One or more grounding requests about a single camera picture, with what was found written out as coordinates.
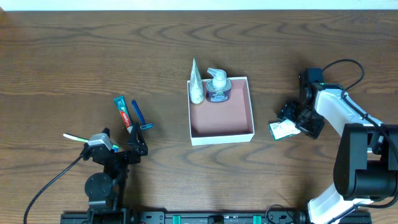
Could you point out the white box pink interior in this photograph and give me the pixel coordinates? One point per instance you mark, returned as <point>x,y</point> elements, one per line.
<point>219,123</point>

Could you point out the Colgate toothpaste tube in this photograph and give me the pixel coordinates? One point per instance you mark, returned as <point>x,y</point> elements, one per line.
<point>123,110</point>

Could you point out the purple hand soap pump bottle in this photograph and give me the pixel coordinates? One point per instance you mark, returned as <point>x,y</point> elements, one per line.
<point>219,87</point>

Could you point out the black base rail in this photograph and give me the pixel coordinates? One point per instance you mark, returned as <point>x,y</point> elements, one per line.
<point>186,217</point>

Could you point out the white Pantene tube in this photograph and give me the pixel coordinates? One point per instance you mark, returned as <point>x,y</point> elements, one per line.
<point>196,91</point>

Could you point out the blue disposable razor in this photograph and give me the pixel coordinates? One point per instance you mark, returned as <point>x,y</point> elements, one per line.
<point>139,114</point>

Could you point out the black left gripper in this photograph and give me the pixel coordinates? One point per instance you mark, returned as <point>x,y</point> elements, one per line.
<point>121,155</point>

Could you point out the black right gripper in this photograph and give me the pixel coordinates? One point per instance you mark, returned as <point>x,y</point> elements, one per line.
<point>302,116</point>

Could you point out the green white toothbrush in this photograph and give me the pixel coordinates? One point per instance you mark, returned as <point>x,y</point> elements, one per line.
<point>76,138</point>

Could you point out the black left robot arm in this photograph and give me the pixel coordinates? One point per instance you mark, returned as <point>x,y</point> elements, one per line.
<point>105,189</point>

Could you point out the green white soap packet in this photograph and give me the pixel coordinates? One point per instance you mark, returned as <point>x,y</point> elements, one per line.
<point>283,129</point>

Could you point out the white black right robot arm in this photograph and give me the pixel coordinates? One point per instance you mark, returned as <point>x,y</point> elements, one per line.
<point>365,170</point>

